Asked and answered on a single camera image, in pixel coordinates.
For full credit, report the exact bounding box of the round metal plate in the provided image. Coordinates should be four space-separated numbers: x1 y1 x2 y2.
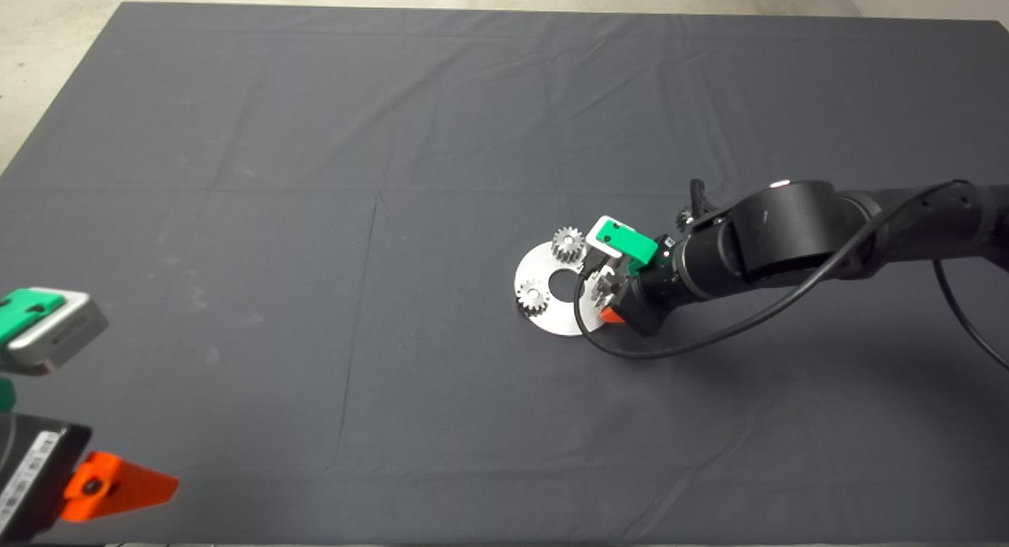
514 242 614 337

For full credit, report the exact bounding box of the right wrist camera green mount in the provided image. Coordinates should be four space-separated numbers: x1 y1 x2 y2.
585 215 659 277

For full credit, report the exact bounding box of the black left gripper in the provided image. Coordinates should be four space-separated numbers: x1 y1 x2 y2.
0 411 179 545

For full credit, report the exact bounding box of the left wrist camera green mount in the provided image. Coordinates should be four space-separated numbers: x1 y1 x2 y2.
0 287 109 412

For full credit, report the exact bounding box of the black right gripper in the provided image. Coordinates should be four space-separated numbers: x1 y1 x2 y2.
599 247 696 337

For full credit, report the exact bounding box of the dark grey table cloth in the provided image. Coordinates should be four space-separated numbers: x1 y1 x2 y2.
0 2 1009 545

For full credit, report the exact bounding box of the wrist camera green mount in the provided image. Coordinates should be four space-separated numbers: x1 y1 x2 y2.
585 215 659 277
0 287 109 412

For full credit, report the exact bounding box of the black right camera cable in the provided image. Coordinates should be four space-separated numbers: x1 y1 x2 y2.
573 180 1009 373

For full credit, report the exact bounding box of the large steel gear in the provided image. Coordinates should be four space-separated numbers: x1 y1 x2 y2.
590 268 625 308

